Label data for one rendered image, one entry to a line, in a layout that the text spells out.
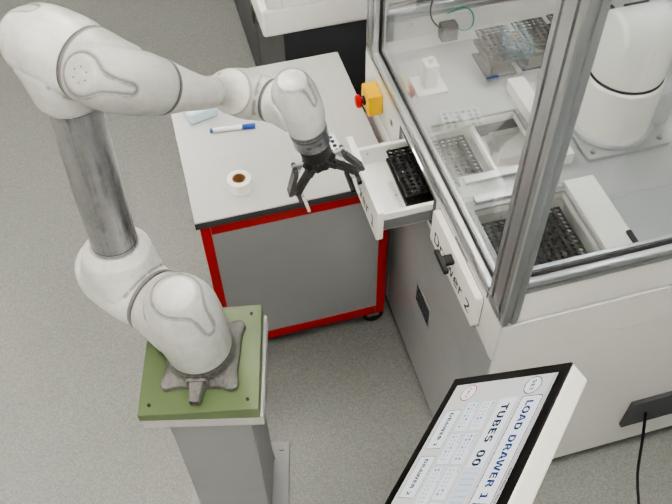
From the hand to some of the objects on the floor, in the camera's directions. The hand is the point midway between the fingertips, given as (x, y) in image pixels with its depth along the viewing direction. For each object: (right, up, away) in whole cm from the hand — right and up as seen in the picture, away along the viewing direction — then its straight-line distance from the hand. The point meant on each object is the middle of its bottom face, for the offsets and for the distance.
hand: (331, 196), depth 204 cm
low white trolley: (-17, -24, +96) cm, 100 cm away
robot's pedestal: (-29, -89, +44) cm, 103 cm away
